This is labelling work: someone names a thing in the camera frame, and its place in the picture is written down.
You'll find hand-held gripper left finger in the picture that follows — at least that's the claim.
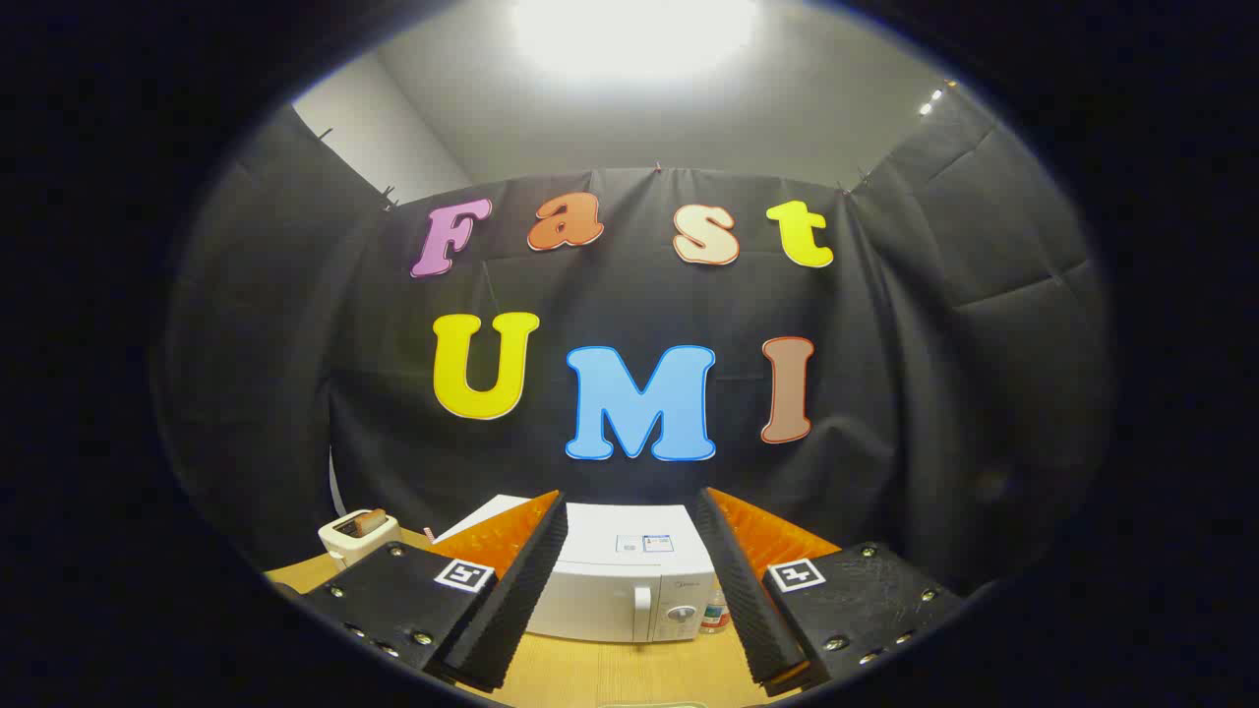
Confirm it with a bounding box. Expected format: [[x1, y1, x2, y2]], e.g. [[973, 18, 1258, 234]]
[[295, 490, 570, 692]]

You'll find white toaster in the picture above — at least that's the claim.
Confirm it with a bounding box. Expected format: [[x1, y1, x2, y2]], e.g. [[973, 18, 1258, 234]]
[[318, 509, 400, 571]]

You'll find white microwave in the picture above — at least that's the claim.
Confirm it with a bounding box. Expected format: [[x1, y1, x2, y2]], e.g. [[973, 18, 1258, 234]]
[[433, 495, 717, 645]]

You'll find black backdrop cloth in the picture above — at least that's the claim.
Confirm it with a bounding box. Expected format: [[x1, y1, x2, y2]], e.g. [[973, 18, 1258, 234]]
[[157, 93, 1117, 601]]

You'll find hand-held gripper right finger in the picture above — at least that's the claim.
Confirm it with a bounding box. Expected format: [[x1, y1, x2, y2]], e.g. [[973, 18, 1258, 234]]
[[694, 487, 970, 697]]

